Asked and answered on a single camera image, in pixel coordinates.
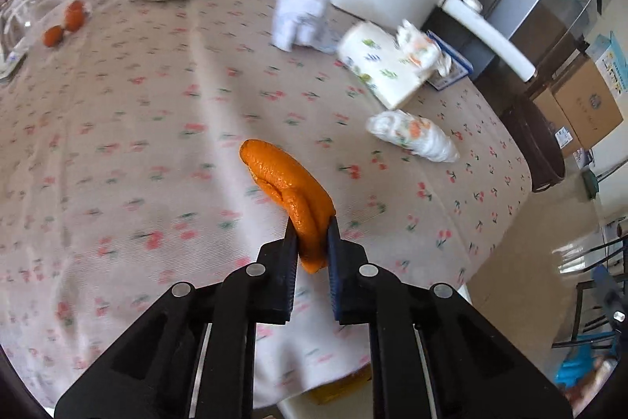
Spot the printed tissue pack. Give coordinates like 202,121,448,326
338,20,433,110

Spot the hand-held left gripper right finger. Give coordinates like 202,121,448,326
327,215,574,419

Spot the crumpled floral plastic wrapper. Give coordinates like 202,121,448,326
367,111,460,163

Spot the crumpled printed tissue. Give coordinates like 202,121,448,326
395,20,455,79

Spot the crumpled white tissue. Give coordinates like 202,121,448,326
272,0,330,53

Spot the small cardboard box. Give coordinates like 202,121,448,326
532,88,584,157

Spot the large cardboard box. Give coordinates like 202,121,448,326
552,56,625,150

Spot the cherry print tablecloth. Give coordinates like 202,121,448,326
0,0,533,410

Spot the black metal chair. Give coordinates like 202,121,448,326
552,235,628,351

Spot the dark blue carton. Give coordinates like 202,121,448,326
424,31,474,91

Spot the dark brown trash bin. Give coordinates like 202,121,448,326
503,97,566,193

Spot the blue cloth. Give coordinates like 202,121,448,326
557,343,614,388

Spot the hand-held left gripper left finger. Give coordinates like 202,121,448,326
54,219,300,419

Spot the white stool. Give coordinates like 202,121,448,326
277,392,378,419

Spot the white blue printed box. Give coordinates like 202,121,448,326
586,33,628,96

